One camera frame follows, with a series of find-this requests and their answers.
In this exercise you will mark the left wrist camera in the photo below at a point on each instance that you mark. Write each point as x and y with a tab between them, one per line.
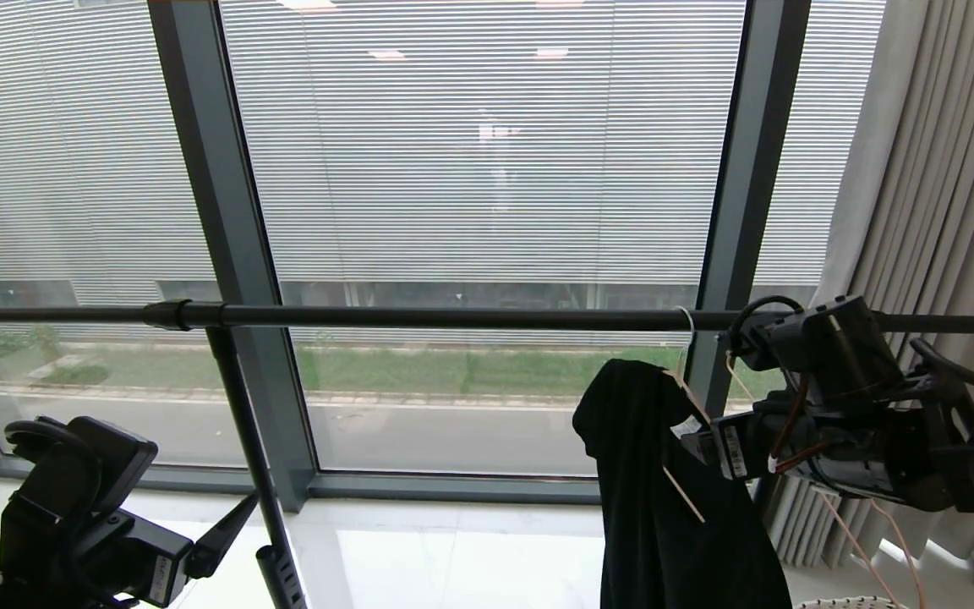
106	457

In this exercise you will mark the beige curtain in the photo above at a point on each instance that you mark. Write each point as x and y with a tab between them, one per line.
935	169

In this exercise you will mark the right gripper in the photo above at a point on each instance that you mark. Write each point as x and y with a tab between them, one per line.
774	448

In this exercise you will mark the black clothes rack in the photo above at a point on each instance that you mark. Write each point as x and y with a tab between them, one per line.
453	318

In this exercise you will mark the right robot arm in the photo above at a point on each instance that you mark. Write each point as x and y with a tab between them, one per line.
918	448

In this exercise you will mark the window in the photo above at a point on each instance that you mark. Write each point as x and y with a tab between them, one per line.
487	169

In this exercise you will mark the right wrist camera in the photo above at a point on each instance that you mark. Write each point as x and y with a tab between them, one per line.
834	347

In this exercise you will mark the black short-sleeved shirt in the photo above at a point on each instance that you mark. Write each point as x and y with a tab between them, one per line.
664	550

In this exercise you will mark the white laundry basket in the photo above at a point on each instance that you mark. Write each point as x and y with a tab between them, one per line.
850	604

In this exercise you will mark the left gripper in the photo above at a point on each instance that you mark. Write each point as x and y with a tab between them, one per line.
115	558

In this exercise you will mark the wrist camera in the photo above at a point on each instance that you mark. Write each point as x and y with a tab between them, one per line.
106	457
834	347

